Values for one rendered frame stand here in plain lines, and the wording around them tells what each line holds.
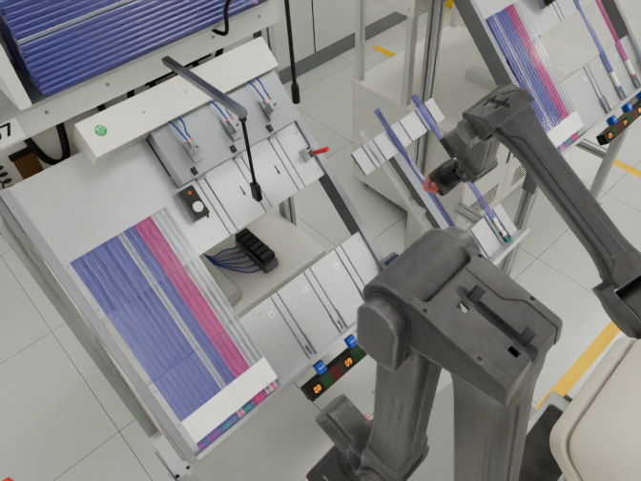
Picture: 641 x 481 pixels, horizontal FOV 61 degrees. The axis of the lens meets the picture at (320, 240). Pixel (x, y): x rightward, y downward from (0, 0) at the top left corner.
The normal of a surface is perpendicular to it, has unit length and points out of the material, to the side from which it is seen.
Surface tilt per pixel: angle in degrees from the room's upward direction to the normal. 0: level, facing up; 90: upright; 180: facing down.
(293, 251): 0
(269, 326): 45
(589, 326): 0
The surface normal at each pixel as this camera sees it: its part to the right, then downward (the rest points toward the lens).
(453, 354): -0.70, 0.55
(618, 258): -0.13, 0.04
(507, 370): 0.11, -0.54
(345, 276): 0.44, -0.10
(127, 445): -0.05, -0.66
